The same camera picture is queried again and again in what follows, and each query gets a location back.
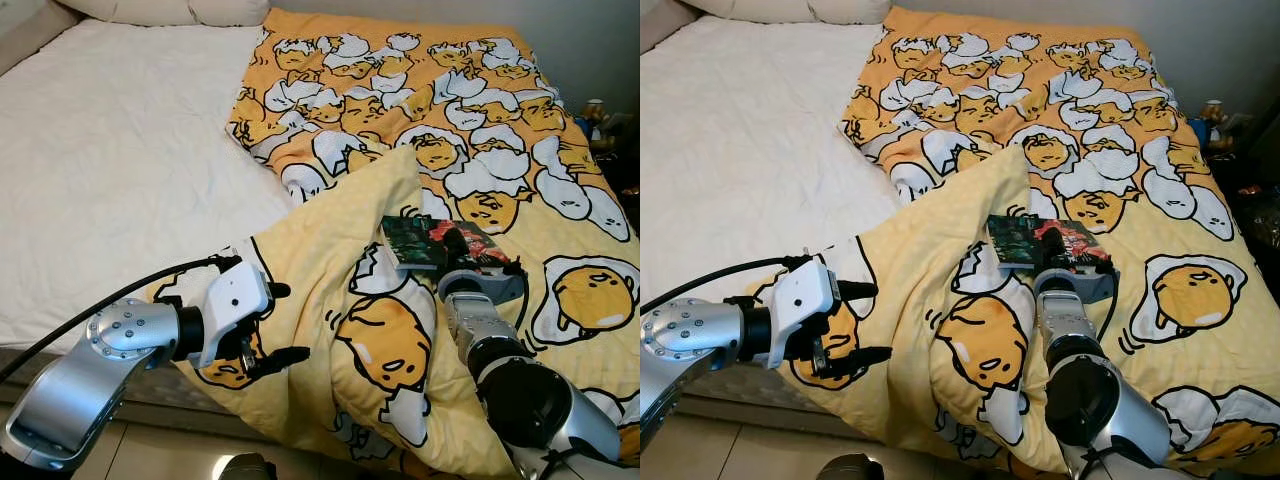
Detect dark green red book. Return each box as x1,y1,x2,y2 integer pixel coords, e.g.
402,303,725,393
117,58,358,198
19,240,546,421
987,213,1113,273
380,213,513,273

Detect yellow egg cartoon blanket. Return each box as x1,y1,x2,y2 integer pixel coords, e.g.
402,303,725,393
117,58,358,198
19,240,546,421
780,5,1280,479
150,8,640,479

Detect dark cluttered bedside table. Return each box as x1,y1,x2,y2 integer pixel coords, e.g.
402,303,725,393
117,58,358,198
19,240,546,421
1190,100,1280,251
578,110,640,236

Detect white quilted mattress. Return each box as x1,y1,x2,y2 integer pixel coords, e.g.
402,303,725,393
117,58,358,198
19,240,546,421
640,15,906,401
0,18,301,353

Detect cream plush bolster cushion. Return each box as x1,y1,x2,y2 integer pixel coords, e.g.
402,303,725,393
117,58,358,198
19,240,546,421
685,0,811,26
805,0,891,26
188,0,271,28
55,0,196,28

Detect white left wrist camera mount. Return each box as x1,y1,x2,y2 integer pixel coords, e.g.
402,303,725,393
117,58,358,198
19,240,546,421
198,262,274,369
768,262,843,369

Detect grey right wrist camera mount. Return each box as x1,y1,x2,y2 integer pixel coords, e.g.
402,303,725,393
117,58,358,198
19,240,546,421
1035,265,1119,306
437,265,528,306

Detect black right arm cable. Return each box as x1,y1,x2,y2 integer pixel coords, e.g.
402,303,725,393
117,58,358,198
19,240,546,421
1104,262,1123,336
512,262,533,336

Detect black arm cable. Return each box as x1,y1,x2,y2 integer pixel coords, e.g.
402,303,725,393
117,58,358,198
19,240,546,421
512,262,533,336
640,255,811,316
1104,262,1123,336
0,255,243,386

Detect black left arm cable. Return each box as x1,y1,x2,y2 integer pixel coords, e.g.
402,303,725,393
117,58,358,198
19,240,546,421
640,255,811,316
0,255,243,386

